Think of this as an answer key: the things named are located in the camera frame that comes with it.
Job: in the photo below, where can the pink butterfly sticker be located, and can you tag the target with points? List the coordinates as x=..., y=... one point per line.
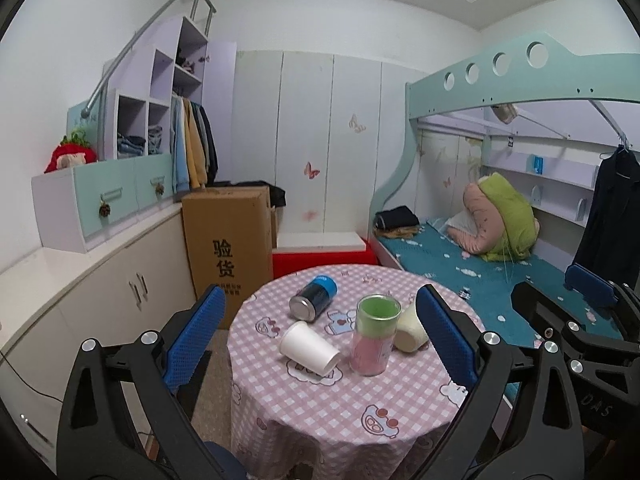
x=311, y=170

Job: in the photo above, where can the folded dark clothes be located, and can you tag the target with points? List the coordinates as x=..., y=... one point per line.
x=397, y=217

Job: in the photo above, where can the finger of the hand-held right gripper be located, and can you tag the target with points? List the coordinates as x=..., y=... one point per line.
x=591, y=281
x=536, y=306

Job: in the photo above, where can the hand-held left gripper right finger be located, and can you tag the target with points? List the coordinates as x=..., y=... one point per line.
x=445, y=335

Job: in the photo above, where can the clear green and pink cup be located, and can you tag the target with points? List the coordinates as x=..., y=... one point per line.
x=372, y=345

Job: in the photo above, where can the white low cabinet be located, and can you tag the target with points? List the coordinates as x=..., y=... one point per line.
x=75, y=300

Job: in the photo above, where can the teal drawer cabinet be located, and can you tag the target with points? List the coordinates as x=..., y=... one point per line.
x=90, y=200

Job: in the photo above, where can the folded jeans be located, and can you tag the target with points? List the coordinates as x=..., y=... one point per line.
x=131, y=145

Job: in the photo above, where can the brown cardboard box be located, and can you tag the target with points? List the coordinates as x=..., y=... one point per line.
x=225, y=240

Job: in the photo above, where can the lilac stair cabinet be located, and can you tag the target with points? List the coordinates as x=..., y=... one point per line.
x=145, y=75

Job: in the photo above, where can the light blue hanging shirt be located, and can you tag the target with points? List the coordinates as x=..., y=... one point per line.
x=179, y=150

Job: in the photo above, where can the pink checked tablecloth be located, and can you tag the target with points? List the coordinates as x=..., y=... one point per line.
x=320, y=410

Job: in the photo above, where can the black cloth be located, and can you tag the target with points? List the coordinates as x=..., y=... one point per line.
x=265, y=191

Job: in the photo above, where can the pink and green plush toy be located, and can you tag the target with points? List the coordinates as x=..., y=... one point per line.
x=500, y=220

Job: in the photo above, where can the white pillow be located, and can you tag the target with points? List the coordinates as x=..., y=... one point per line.
x=462, y=222

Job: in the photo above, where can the teal printed bed sheet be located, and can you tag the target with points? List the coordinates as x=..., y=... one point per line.
x=450, y=265

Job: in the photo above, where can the red strawberry plush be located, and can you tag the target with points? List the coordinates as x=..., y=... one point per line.
x=67, y=155

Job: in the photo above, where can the black hanging garment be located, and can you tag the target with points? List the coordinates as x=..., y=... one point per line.
x=612, y=210

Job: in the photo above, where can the yellow hanging jacket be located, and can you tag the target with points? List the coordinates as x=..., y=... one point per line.
x=195, y=155

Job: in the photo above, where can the small blue box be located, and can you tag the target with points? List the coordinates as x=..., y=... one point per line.
x=538, y=164

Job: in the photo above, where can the beige butterfly sticker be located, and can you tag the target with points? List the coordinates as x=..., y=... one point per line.
x=356, y=124

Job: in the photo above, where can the red box with white lid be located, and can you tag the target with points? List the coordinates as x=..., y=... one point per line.
x=325, y=260

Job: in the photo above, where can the white wardrobe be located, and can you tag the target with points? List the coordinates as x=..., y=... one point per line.
x=320, y=135

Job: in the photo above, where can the metal handrail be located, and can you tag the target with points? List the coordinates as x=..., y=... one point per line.
x=150, y=27

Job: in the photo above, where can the blue and silver can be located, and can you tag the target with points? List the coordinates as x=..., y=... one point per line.
x=315, y=296

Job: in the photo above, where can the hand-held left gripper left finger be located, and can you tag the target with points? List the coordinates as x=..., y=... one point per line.
x=200, y=332

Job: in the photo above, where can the teal bunk bed frame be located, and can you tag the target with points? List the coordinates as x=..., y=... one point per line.
x=430, y=92

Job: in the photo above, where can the cream cup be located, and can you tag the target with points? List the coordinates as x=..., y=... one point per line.
x=410, y=332

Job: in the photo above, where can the dark grey hanging jacket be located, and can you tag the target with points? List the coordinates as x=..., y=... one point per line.
x=210, y=150

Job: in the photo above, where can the small clip fan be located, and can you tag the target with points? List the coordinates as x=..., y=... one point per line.
x=504, y=112

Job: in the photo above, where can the white paper cup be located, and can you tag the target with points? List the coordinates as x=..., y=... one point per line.
x=307, y=347

